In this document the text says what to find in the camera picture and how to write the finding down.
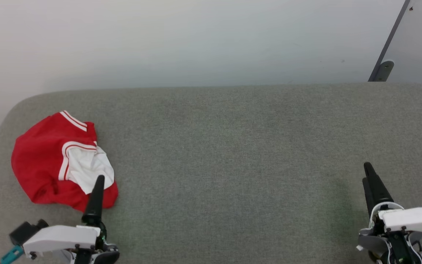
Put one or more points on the grey metal bracket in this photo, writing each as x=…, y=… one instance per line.
x=384, y=70

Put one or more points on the grey fabric sofa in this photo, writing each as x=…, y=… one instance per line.
x=233, y=154

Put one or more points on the red and white garment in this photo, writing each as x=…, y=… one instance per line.
x=42, y=157

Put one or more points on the white door panel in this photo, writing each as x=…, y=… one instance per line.
x=419, y=40

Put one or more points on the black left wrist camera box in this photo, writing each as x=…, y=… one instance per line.
x=26, y=231

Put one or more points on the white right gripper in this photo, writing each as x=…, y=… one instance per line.
x=408, y=220

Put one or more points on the grey door frame strip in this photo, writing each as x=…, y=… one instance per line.
x=390, y=36

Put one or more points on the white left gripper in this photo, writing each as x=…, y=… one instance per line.
x=64, y=236

